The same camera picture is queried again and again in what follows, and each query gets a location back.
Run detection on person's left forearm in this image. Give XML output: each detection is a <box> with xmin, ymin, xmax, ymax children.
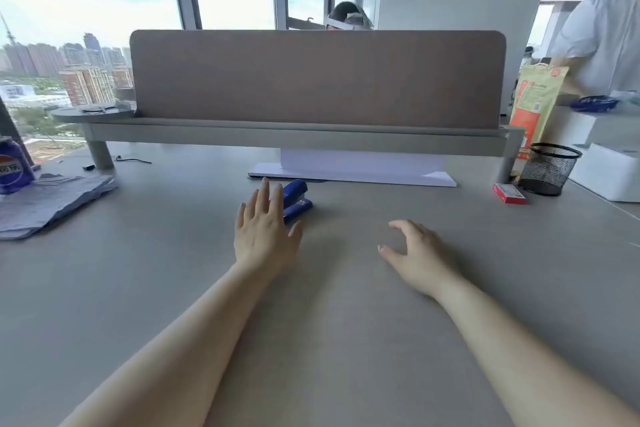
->
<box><xmin>59</xmin><ymin>262</ymin><xmax>282</xmax><ymax>427</ymax></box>

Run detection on blue stapler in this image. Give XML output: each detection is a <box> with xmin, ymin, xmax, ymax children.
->
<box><xmin>281</xmin><ymin>179</ymin><xmax>314</xmax><ymax>227</ymax></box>

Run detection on person's right hand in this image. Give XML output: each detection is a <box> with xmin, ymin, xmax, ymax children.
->
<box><xmin>377</xmin><ymin>219</ymin><xmax>464</xmax><ymax>299</ymax></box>

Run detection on red staple box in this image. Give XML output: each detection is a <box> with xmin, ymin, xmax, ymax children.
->
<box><xmin>493</xmin><ymin>182</ymin><xmax>529</xmax><ymax>205</ymax></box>

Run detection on person's right forearm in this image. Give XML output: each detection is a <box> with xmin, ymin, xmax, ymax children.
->
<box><xmin>431</xmin><ymin>276</ymin><xmax>640</xmax><ymax>427</ymax></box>

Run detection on orange and yellow bag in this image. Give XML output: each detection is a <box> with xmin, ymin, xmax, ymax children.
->
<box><xmin>508</xmin><ymin>63</ymin><xmax>570</xmax><ymax>162</ymax></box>

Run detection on brown desk divider panel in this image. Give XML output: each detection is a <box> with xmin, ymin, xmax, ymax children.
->
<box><xmin>129</xmin><ymin>30</ymin><xmax>507</xmax><ymax>130</ymax></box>

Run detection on blue plastic bag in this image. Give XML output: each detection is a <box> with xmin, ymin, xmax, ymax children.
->
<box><xmin>571</xmin><ymin>95</ymin><xmax>621</xmax><ymax>113</ymax></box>

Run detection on grey crumpled paper sheets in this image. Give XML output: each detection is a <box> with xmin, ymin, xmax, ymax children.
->
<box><xmin>0</xmin><ymin>173</ymin><xmax>119</xmax><ymax>241</ymax></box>

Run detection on person's left hand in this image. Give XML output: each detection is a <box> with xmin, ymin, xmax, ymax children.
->
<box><xmin>234</xmin><ymin>177</ymin><xmax>304</xmax><ymax>279</ymax></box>

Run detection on white box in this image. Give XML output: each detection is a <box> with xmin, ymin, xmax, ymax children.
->
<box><xmin>569</xmin><ymin>142</ymin><xmax>640</xmax><ymax>203</ymax></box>

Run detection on grey desk shelf riser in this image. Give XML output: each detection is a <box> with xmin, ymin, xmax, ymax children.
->
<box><xmin>50</xmin><ymin>105</ymin><xmax>527</xmax><ymax>185</ymax></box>

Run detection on white side cabinet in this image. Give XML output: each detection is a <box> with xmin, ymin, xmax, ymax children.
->
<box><xmin>542</xmin><ymin>102</ymin><xmax>640</xmax><ymax>148</ymax></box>

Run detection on black mesh pen holder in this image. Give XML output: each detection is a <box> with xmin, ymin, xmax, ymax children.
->
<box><xmin>518</xmin><ymin>142</ymin><xmax>583</xmax><ymax>197</ymax></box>

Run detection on white paper stack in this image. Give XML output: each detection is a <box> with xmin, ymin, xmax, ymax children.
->
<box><xmin>247</xmin><ymin>148</ymin><xmax>458</xmax><ymax>187</ymax></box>

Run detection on blue soda can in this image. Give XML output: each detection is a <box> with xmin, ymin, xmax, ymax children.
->
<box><xmin>0</xmin><ymin>135</ymin><xmax>36</xmax><ymax>195</ymax></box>

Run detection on black cable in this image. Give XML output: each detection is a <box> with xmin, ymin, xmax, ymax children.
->
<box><xmin>82</xmin><ymin>155</ymin><xmax>153</xmax><ymax>171</ymax></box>

